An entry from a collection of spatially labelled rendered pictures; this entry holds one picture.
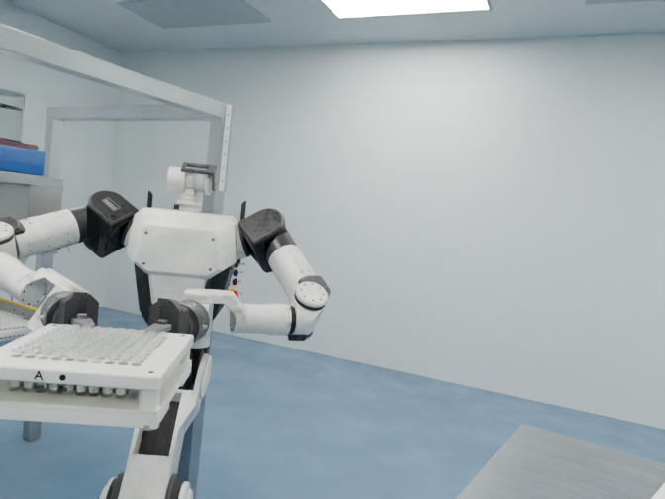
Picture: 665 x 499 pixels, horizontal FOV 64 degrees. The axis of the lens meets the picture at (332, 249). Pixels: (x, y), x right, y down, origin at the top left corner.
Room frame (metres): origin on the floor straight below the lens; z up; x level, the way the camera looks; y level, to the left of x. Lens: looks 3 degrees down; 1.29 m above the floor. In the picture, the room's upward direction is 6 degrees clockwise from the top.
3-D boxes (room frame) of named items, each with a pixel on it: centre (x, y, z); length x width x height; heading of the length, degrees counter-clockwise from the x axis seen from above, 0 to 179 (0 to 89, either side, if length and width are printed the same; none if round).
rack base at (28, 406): (0.80, 0.34, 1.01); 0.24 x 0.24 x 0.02; 5
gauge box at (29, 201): (1.64, 0.95, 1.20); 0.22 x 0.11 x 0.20; 60
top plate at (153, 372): (0.80, 0.34, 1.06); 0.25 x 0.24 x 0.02; 5
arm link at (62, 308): (0.98, 0.47, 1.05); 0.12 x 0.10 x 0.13; 37
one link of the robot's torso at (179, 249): (1.48, 0.39, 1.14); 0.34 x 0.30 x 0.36; 95
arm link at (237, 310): (1.17, 0.25, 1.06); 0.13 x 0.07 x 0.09; 113
